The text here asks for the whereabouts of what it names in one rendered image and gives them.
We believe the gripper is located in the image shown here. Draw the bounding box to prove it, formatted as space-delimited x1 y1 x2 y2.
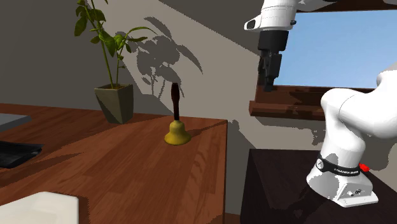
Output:
257 30 289 93

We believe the dark robot stand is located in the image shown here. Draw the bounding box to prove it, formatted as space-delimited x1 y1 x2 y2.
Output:
240 148 397 224

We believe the green plant in grey pot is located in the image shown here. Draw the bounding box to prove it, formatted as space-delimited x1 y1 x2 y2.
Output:
74 0 158 125

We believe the brown wooden desk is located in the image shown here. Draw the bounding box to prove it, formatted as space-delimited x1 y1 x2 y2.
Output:
0 103 229 224

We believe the grey flat slab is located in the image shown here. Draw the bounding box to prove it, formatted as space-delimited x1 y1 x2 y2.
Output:
0 113 32 133

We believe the black flat keyboard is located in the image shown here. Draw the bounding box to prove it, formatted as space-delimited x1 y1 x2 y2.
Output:
0 140 45 169

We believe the window with brown wooden frame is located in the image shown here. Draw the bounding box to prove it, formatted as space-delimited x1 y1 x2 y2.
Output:
248 0 397 122

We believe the brass hand bell dark handle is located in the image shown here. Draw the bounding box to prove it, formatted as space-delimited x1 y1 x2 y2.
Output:
164 82 192 146

